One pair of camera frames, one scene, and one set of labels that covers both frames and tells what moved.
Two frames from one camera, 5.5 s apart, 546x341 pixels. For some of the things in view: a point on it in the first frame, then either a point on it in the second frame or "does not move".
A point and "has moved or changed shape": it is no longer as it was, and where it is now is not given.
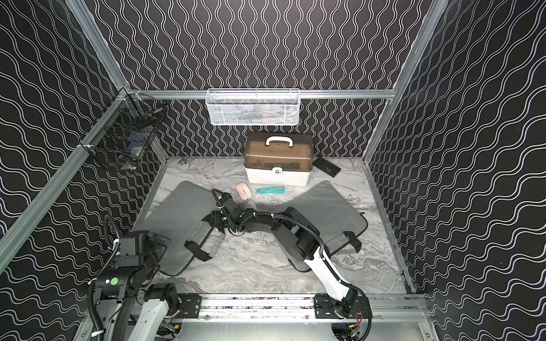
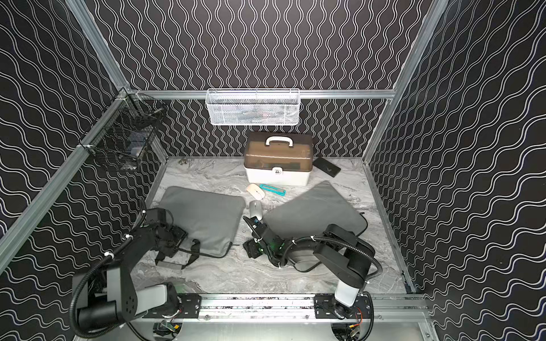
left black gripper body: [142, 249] → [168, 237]
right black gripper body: [220, 220] → [255, 250]
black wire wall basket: [126, 129] does not move
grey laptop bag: [179, 212] has moved or changed shape
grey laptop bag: [331, 212] does not move
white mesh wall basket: [253, 106] does not move
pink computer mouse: [243, 190] → [256, 191]
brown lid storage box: [278, 158] does not move
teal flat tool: [275, 190] does not move
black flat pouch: [326, 167] does not move
